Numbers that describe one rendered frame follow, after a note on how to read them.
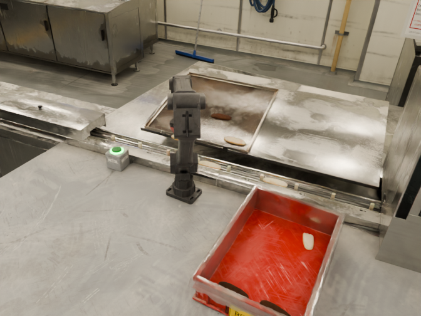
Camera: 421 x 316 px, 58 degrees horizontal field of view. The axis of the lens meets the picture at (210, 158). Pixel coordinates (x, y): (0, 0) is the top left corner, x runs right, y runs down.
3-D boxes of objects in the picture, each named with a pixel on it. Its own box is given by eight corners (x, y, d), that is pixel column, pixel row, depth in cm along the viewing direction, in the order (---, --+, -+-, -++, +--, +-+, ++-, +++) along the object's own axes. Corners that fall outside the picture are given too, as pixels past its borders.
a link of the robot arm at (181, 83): (167, 114, 107) (205, 113, 108) (166, 94, 105) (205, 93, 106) (167, 89, 147) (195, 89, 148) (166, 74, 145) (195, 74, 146)
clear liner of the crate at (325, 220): (187, 300, 108) (187, 278, 102) (251, 202, 144) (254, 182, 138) (301, 356, 96) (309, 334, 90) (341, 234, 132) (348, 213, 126)
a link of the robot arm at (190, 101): (168, 135, 102) (205, 134, 103) (167, 89, 106) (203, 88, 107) (170, 175, 144) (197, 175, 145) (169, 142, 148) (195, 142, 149)
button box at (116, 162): (106, 174, 162) (103, 152, 155) (116, 164, 168) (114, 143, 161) (123, 179, 159) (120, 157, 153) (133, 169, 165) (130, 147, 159)
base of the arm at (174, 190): (165, 194, 147) (191, 205, 142) (164, 177, 142) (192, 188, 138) (176, 182, 153) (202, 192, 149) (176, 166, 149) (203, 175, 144)
